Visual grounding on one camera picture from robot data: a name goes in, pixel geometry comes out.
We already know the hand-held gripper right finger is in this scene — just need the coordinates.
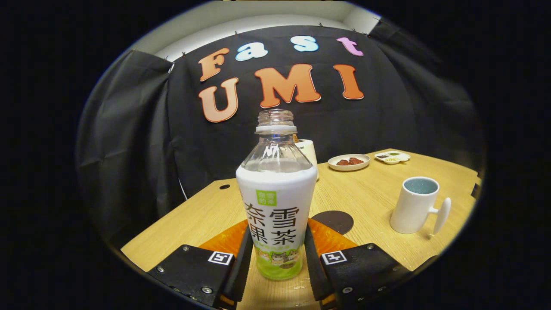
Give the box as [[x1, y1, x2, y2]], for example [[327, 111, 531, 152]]
[[303, 217, 414, 310]]

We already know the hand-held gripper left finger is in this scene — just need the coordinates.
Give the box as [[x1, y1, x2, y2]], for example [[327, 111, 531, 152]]
[[146, 219, 254, 310]]

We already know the dark round coaster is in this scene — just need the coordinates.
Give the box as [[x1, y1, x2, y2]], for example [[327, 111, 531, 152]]
[[311, 210, 354, 236]]

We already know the clear juice bottle white label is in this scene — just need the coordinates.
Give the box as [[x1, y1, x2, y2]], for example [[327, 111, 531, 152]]
[[235, 109, 318, 281]]

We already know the white cup with handle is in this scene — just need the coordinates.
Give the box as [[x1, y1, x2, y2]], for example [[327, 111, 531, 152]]
[[390, 176, 452, 236]]

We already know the wooden table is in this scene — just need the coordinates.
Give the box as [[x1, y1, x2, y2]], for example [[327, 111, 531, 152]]
[[121, 149, 482, 310]]

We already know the round white plate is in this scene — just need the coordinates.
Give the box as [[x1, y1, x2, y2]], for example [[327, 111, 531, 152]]
[[328, 154, 371, 171]]

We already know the white toaster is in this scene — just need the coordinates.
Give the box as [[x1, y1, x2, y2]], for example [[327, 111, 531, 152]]
[[295, 139, 320, 181]]

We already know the white divided condiment dish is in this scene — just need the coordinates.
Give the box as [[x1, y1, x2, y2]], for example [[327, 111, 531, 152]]
[[374, 151, 411, 165]]

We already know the black backdrop cloth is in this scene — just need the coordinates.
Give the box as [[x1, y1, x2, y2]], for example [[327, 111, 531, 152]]
[[75, 17, 487, 250]]

